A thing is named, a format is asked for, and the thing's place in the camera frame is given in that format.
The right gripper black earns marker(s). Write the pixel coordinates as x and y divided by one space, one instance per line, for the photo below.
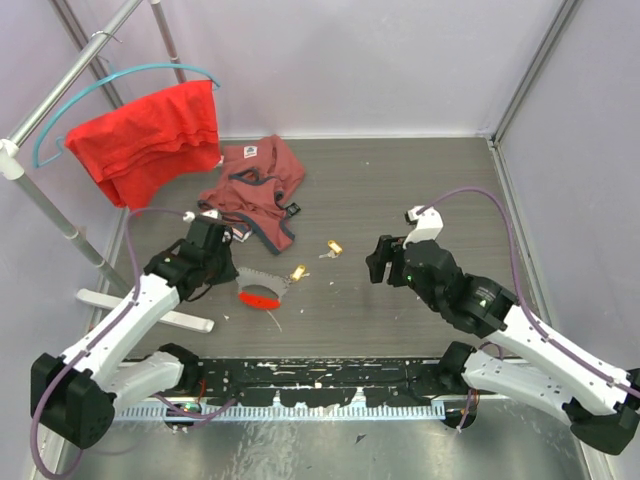
389 249

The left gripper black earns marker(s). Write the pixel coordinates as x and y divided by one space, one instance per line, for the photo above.
230 272

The metal key organizer red handle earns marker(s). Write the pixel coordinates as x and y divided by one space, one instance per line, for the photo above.
261 290

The yellow tag key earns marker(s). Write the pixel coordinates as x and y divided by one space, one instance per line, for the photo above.
334 250
299 272

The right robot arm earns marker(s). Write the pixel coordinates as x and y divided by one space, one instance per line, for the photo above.
599 402

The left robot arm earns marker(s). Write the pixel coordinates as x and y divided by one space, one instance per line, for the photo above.
78 393

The dusty red shirt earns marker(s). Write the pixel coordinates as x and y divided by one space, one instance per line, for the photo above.
255 186

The bright red cloth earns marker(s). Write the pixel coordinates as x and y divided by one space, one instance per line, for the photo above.
131 152

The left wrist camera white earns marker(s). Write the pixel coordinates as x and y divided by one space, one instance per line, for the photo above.
190 216

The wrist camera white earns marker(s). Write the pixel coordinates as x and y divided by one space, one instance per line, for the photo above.
427 224
190 216

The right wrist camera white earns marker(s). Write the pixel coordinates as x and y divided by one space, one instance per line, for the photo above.
427 224

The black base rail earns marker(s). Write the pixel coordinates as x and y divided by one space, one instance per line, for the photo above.
322 382

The grey slotted cable duct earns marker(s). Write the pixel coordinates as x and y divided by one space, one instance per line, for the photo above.
357 411

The aluminium frame post right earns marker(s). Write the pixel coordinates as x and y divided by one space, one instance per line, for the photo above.
550 39

